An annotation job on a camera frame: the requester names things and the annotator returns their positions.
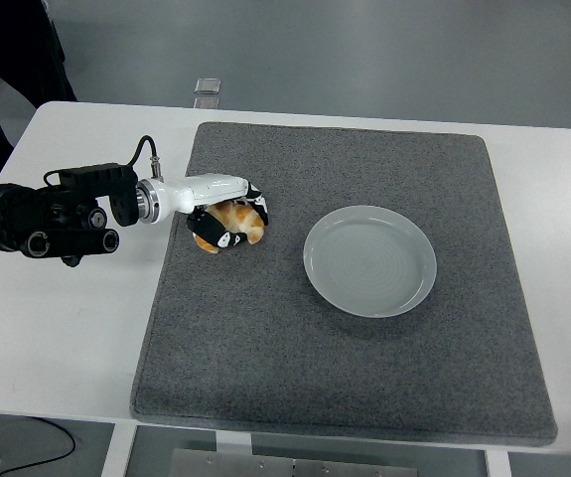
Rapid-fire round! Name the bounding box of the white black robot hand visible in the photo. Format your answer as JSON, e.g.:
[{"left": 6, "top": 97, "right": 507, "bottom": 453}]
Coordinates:
[{"left": 158, "top": 172, "right": 271, "bottom": 250}]

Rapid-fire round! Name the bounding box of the golden croissant bread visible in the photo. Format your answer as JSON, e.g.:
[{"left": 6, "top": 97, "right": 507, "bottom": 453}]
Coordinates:
[{"left": 193, "top": 201, "right": 266, "bottom": 255}]

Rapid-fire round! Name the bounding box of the grey round plate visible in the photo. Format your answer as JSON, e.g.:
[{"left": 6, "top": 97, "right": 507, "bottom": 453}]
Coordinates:
[{"left": 303, "top": 204, "right": 438, "bottom": 319}]

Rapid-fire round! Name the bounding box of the grey metal plate with screws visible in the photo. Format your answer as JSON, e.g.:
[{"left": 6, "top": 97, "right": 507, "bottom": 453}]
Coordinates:
[{"left": 169, "top": 448, "right": 419, "bottom": 477}]

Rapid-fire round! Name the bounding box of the grey felt mat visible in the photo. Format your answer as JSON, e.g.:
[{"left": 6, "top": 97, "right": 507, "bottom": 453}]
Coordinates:
[{"left": 129, "top": 121, "right": 559, "bottom": 447}]

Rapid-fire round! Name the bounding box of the person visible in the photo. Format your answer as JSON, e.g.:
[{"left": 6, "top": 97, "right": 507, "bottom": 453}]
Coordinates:
[{"left": 0, "top": 0, "right": 78, "bottom": 173}]

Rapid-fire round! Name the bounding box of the white table leg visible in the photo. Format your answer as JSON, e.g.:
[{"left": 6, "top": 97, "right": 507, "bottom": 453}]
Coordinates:
[
  {"left": 483, "top": 449, "right": 513, "bottom": 477},
  {"left": 99, "top": 422, "right": 140, "bottom": 477}
]

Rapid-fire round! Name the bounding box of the white table frame bracket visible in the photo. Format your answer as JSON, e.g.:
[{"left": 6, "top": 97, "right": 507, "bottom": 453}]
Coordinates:
[{"left": 214, "top": 430, "right": 254, "bottom": 456}]

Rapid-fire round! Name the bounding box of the black floor cable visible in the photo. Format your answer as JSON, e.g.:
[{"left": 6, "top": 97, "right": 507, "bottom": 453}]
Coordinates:
[{"left": 0, "top": 414, "right": 76, "bottom": 473}]

